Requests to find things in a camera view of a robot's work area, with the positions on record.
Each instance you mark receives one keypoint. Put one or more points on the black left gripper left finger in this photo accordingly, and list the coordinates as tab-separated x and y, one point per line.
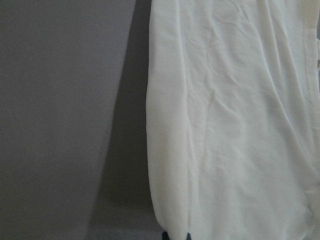
165	236

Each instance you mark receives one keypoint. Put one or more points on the cream long-sleeve printed shirt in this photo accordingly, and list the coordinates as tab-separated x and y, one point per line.
233	119

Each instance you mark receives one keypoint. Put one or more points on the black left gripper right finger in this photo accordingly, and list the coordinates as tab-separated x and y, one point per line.
188	236

